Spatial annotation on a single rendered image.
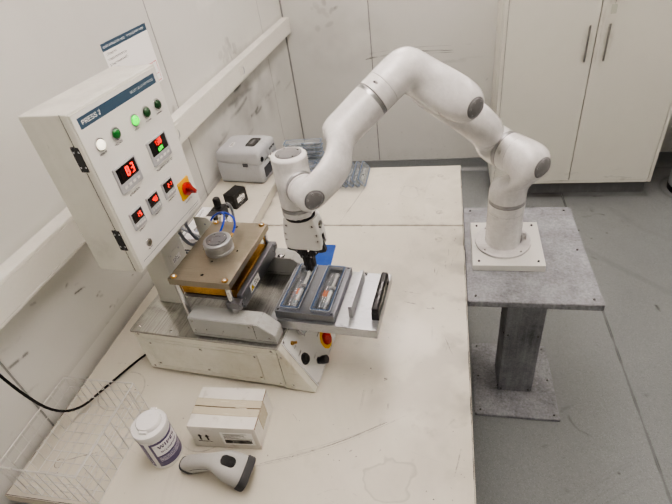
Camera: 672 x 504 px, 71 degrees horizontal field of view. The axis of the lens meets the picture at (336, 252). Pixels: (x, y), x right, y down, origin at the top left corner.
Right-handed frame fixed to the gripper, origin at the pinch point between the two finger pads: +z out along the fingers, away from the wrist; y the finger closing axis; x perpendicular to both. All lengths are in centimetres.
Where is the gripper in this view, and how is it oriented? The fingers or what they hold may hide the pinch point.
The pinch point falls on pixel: (309, 261)
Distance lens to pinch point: 126.2
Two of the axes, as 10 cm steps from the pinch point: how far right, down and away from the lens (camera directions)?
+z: 1.2, 7.9, 6.0
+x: -2.8, 6.1, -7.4
